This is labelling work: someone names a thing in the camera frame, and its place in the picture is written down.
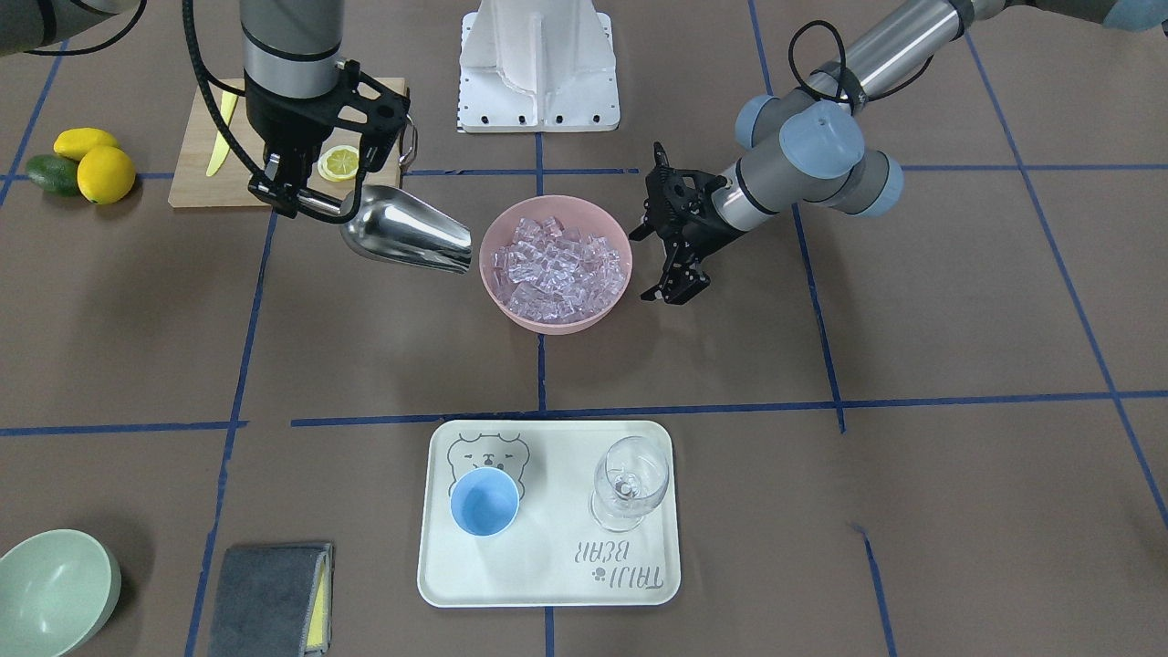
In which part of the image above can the metal ice scoop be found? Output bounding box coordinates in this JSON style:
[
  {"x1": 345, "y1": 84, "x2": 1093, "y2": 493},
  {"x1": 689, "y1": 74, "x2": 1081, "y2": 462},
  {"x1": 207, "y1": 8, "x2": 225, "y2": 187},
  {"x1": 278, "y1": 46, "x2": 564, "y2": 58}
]
[{"x1": 297, "y1": 184, "x2": 473, "y2": 275}]

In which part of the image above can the whole yellow lemon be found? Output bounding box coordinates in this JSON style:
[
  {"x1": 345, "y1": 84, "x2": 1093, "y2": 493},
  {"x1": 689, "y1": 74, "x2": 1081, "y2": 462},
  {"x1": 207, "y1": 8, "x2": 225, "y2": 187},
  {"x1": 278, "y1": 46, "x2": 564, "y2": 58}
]
[{"x1": 77, "y1": 145, "x2": 137, "y2": 205}]

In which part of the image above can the wooden cutting board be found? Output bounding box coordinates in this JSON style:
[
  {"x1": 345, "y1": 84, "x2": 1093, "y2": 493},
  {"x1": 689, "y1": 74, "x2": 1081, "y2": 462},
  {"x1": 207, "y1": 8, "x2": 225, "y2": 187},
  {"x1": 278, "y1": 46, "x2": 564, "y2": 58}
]
[{"x1": 171, "y1": 78, "x2": 412, "y2": 210}]

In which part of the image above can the green bowl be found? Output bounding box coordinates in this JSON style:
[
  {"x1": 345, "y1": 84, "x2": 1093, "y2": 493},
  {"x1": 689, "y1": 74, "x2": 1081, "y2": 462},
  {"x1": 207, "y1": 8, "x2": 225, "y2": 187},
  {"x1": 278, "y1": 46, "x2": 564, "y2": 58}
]
[{"x1": 1, "y1": 528, "x2": 121, "y2": 656}]

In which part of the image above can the blue plastic cup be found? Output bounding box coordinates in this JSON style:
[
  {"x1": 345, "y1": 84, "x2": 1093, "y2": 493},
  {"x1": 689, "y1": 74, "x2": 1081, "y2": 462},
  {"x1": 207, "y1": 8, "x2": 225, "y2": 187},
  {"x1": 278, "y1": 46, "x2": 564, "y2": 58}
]
[{"x1": 449, "y1": 466, "x2": 521, "y2": 537}]

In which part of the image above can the clear wine glass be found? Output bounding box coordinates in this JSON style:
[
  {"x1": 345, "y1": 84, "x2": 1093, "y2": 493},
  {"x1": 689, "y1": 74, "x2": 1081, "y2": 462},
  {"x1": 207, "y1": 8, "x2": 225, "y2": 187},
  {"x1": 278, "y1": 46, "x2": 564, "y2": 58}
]
[{"x1": 589, "y1": 435, "x2": 672, "y2": 533}]

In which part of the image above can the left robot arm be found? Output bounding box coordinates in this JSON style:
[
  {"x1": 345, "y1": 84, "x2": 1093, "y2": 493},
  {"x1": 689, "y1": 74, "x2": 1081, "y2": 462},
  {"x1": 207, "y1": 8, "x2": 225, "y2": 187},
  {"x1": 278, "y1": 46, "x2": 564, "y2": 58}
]
[{"x1": 630, "y1": 1, "x2": 1008, "y2": 305}]

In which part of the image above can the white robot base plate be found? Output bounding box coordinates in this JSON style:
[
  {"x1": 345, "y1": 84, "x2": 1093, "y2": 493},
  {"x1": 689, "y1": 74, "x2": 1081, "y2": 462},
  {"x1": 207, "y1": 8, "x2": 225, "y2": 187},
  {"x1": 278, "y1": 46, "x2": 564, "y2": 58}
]
[{"x1": 456, "y1": 1, "x2": 621, "y2": 134}]

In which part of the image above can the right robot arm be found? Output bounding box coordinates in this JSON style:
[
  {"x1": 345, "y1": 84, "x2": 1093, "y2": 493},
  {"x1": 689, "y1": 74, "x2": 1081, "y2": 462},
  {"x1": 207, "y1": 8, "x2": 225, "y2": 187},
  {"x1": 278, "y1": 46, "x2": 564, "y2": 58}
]
[{"x1": 181, "y1": 1, "x2": 410, "y2": 224}]

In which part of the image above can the cream bear tray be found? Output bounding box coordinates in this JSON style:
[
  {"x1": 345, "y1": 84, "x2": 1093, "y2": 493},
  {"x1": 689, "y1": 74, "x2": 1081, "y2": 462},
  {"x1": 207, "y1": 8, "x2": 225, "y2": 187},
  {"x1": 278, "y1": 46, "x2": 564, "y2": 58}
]
[{"x1": 417, "y1": 419, "x2": 683, "y2": 608}]

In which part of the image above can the pile of clear ice cubes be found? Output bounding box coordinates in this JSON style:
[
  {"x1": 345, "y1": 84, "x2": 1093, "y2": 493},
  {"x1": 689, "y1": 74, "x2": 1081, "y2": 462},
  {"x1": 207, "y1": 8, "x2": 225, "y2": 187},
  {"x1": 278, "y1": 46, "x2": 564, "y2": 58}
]
[{"x1": 485, "y1": 215, "x2": 630, "y2": 325}]

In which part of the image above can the green lime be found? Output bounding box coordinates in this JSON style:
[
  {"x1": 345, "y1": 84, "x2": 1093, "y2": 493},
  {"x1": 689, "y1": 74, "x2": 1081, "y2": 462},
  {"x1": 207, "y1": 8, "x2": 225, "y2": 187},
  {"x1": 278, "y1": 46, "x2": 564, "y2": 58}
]
[{"x1": 25, "y1": 154, "x2": 82, "y2": 198}]

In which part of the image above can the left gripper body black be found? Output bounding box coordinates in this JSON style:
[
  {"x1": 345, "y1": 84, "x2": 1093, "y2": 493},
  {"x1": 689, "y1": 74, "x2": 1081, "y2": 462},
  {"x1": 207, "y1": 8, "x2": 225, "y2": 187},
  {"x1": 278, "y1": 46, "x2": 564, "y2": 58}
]
[{"x1": 641, "y1": 141, "x2": 745, "y2": 271}]

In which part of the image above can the grey folded cloth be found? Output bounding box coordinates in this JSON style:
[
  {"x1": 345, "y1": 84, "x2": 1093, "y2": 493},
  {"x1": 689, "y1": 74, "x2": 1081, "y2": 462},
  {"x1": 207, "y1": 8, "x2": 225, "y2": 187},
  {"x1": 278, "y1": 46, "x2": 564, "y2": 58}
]
[{"x1": 207, "y1": 542, "x2": 335, "y2": 656}]

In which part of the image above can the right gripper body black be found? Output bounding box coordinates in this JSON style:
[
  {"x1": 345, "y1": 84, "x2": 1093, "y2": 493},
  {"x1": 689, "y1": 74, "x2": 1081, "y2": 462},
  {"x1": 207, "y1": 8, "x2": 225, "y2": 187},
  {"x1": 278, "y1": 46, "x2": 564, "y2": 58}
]
[{"x1": 245, "y1": 58, "x2": 412, "y2": 220}]

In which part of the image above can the lemon slice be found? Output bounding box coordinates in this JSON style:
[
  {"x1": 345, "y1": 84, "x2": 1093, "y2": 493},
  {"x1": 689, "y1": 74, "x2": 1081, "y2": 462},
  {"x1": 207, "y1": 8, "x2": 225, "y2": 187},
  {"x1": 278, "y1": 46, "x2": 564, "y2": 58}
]
[{"x1": 317, "y1": 144, "x2": 361, "y2": 184}]

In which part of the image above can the yellow plastic knife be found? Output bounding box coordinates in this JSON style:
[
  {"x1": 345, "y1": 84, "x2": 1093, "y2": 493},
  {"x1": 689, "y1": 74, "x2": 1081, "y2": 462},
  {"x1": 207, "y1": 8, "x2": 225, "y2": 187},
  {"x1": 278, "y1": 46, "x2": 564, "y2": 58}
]
[{"x1": 204, "y1": 91, "x2": 239, "y2": 178}]

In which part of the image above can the pink bowl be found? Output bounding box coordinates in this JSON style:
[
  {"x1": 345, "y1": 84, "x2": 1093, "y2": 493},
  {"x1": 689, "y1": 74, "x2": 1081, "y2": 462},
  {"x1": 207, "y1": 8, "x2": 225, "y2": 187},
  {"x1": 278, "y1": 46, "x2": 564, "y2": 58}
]
[{"x1": 479, "y1": 195, "x2": 631, "y2": 334}]

